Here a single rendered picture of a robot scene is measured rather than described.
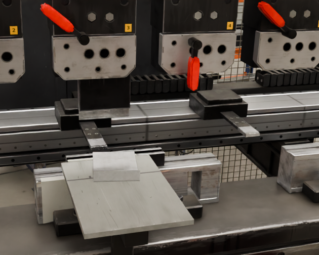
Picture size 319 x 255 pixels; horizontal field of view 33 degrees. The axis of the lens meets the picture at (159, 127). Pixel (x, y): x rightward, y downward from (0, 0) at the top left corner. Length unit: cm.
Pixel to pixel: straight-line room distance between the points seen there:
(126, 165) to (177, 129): 37
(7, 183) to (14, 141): 192
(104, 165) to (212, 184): 26
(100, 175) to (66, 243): 15
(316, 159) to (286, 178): 8
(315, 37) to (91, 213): 58
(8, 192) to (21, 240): 207
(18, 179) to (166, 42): 235
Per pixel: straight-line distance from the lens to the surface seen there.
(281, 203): 125
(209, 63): 106
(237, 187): 129
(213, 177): 118
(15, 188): 318
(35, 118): 136
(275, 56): 112
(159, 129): 139
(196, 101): 140
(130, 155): 111
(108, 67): 100
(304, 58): 116
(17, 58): 98
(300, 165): 127
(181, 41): 103
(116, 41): 100
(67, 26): 94
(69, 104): 130
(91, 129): 123
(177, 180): 115
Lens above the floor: 146
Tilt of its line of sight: 21 degrees down
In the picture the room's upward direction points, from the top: 2 degrees clockwise
